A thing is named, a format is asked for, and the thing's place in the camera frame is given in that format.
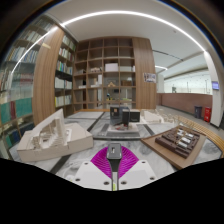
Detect large glass-fronted bookshelf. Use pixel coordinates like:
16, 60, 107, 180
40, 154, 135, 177
0, 16, 51, 158

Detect black charger block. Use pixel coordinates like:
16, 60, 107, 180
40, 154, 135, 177
106, 142, 122, 183

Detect wooden cube shelf unit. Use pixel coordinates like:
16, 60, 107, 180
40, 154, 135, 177
72, 36, 138, 113

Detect white architectural building model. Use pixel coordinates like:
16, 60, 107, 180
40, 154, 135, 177
16, 108, 94, 163

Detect brown building model on board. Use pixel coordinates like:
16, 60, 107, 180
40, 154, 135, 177
140, 124, 213, 170

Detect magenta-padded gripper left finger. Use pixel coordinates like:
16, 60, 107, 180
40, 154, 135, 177
73, 145, 116, 192

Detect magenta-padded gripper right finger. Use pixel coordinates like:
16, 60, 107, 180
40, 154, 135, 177
117, 145, 158, 192

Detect short ceiling light strip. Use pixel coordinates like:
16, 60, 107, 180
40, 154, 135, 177
154, 64, 168, 72

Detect black building model, grey base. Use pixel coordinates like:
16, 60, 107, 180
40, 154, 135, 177
94, 105, 143, 139

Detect small white building model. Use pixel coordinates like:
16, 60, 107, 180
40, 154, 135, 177
141, 109, 166, 125

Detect wall poster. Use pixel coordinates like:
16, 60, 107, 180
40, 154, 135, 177
143, 72, 157, 84

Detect dark bookshelf with books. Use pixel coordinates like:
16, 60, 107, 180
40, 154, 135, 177
53, 31, 78, 118

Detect long curved ceiling light strip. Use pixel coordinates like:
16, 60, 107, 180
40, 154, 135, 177
11, 9, 206, 74

